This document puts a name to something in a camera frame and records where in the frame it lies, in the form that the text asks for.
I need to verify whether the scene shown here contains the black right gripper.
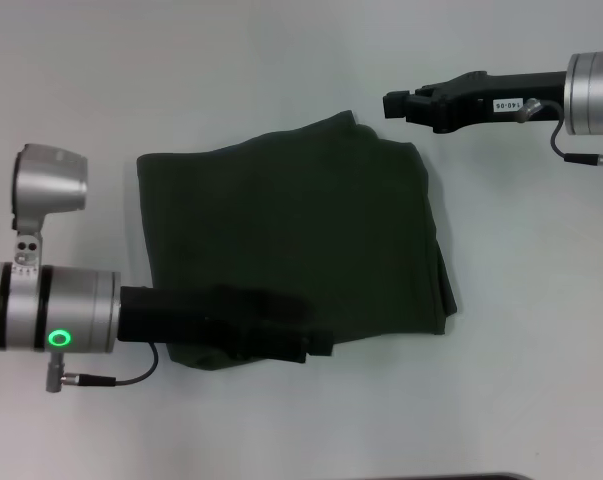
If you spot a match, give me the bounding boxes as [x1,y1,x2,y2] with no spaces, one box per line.
[381,70,569,136]

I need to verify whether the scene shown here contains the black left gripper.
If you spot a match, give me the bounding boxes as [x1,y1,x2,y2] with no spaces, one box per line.
[117,283,335,366]

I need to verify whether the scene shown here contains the dark green FREE! t-shirt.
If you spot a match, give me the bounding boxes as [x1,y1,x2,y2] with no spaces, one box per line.
[135,109,459,373]

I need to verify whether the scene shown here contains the silver metal connector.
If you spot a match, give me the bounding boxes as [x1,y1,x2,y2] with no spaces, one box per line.
[514,96,544,124]
[44,351,68,394]

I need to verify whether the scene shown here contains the black cable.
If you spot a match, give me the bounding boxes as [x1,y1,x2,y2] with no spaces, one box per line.
[62,341,161,388]
[538,99,603,166]

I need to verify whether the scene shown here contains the silver camera mount bracket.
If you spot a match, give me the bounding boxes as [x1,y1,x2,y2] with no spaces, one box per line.
[12,227,45,269]

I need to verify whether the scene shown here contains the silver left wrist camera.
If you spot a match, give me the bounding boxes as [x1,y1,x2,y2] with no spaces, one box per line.
[11,143,90,234]

